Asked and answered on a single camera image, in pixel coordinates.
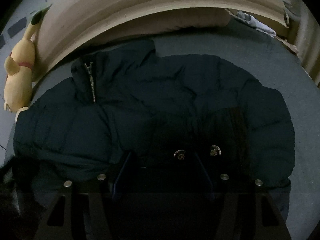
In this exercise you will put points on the grey bed sheet mattress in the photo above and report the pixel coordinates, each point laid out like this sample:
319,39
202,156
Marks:
269,62

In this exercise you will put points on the pile of clothes and bags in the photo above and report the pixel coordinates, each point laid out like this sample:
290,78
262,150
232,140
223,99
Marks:
252,22

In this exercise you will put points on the beige pleated curtain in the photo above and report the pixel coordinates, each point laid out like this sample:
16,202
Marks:
304,34

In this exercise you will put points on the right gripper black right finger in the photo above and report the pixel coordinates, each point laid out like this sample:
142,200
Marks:
248,208

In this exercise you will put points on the beige pillow under mat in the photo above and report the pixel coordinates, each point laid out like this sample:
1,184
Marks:
166,21

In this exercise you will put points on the dark navy puffer jacket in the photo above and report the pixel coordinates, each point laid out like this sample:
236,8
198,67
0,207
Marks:
165,128

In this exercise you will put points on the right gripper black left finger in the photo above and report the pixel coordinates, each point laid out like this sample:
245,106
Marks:
80,211

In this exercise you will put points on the green patterned cloth piece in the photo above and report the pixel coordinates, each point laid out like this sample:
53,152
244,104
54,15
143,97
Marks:
42,9

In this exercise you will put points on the yellow Pikachu plush toy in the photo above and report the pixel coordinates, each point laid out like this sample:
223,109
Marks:
19,68

